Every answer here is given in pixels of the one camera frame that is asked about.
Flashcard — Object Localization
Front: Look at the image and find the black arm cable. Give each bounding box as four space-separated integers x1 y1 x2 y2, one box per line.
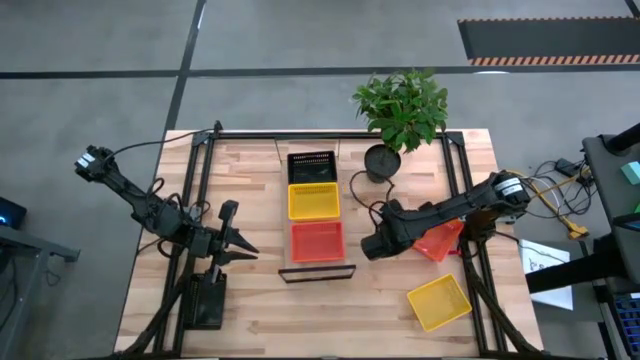
102 128 217 161
348 169 396 229

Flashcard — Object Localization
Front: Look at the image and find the black device with blue light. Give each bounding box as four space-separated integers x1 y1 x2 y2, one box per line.
0 196 29 231

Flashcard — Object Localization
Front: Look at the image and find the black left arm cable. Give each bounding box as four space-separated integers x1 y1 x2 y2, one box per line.
102 128 217 161

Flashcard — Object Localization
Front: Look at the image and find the white paper sheet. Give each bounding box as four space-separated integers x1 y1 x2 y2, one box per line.
518 238 575 312

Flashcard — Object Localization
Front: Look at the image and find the black power adapter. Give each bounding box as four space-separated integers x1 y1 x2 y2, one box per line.
555 157 581 177

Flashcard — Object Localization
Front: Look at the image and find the grey desk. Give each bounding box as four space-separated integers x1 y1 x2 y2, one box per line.
0 224 81 360

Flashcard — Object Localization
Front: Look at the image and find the blue crate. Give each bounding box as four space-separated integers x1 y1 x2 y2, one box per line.
612 294 640 360

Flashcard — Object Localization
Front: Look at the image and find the teal block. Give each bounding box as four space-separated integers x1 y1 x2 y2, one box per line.
620 160 640 186

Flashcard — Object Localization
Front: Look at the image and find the grey equipment cart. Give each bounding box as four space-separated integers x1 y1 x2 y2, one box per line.
524 122 640 301

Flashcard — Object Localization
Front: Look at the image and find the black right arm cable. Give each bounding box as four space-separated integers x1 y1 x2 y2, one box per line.
348 169 396 229

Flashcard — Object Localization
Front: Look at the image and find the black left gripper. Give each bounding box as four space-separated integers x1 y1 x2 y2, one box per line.
188 200 261 287

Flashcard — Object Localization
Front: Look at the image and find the black hazard striped floor mat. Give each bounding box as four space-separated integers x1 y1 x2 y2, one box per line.
457 16 640 67

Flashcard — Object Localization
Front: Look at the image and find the red plastic slotted basket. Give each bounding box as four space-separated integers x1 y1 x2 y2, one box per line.
290 220 347 264
412 218 466 263

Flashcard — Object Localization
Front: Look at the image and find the green potted plant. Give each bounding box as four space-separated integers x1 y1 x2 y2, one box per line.
351 68 450 185

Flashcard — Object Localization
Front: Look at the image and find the black aluminium rig frame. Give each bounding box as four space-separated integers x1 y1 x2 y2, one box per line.
114 119 556 360

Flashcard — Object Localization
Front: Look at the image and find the yellow plastic slotted basket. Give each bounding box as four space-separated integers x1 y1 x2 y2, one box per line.
287 181 342 223
406 272 473 333

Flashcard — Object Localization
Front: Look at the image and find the yellow cable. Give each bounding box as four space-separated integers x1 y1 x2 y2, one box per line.
504 169 590 240

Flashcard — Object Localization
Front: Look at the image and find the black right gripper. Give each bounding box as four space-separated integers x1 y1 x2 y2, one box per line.
360 199 419 262

